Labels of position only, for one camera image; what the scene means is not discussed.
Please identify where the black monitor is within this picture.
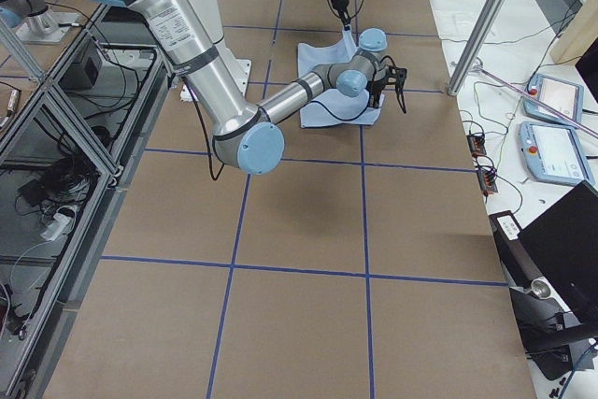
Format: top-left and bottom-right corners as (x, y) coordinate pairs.
(519, 181), (597, 322)

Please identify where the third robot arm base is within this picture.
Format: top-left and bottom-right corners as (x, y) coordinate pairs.
(1, 0), (79, 45)

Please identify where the aluminium frame post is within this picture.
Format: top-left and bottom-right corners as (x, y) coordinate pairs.
(448, 0), (505, 96)

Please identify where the teach pendant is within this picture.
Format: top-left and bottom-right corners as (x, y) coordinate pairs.
(523, 74), (584, 124)
(519, 121), (594, 186)

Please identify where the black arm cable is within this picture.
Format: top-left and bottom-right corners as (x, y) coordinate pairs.
(186, 55), (403, 182)

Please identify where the reacher grabber tool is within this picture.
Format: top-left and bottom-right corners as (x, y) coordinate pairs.
(468, 64), (598, 139)

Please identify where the light blue t-shirt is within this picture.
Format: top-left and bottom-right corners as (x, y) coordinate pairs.
(297, 29), (380, 128)

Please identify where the teach pendant far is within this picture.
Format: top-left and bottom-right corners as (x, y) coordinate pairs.
(523, 74), (584, 124)

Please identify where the teach pendant near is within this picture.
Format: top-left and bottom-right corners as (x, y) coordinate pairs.
(519, 121), (594, 186)

